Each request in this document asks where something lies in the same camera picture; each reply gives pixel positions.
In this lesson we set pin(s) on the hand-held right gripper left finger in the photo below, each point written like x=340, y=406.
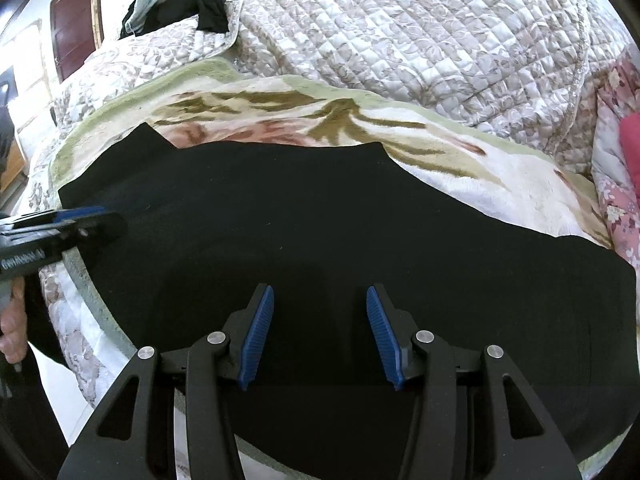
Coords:
x=256, y=335

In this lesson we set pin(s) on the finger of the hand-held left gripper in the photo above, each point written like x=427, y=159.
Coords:
x=102, y=230
x=75, y=212

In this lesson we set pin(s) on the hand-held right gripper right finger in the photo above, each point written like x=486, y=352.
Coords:
x=384, y=335

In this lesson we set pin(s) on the black pants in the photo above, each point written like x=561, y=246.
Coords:
x=300, y=210

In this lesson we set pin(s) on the person's left hand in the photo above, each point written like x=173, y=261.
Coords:
x=11, y=325

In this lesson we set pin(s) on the wooden cabinet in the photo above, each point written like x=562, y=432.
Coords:
x=11, y=170

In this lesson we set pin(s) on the person's dark clothing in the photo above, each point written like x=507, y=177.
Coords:
x=40, y=410

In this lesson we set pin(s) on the floral fleece blanket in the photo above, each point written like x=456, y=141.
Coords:
x=450, y=160

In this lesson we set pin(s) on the brown wooden door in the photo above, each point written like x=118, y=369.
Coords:
x=75, y=25

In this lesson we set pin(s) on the pink floral quilt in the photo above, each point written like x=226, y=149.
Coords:
x=612, y=200

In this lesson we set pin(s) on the beige quilted bedspread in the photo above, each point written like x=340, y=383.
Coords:
x=400, y=35

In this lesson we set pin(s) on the pink cloth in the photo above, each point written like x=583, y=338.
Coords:
x=631, y=145

